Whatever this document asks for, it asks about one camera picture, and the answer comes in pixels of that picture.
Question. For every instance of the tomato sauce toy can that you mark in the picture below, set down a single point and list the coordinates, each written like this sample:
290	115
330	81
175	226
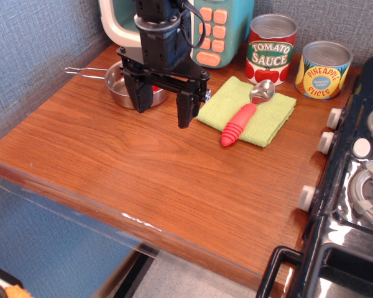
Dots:
270	48

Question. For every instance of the grey stove knob top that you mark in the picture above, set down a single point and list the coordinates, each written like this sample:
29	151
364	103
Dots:
333	118

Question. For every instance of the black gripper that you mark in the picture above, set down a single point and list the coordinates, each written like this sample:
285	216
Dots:
163	60

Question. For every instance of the green cloth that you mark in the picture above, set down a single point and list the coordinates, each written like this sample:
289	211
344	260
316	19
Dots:
263	125

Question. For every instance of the grey stove knob middle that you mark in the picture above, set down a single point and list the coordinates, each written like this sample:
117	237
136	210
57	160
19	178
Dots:
325	142

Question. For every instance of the small steel pan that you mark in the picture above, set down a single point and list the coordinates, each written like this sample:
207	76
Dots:
113	79

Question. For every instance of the toy microwave teal and white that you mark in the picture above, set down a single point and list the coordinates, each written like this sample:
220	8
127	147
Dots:
227	25

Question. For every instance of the pineapple slices toy can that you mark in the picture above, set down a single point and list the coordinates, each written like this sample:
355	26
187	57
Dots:
323	69

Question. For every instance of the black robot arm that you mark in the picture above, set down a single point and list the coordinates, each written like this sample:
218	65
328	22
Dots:
166	7

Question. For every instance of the grey stove knob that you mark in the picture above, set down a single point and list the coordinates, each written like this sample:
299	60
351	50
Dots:
306	197
333	118
325	142

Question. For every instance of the spoon with red handle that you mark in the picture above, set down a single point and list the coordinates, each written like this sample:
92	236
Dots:
261	93

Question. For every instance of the grey stove knob bottom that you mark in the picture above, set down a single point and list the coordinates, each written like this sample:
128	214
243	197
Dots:
306	197

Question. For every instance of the black toy stove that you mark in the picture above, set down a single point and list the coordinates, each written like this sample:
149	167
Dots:
336	259

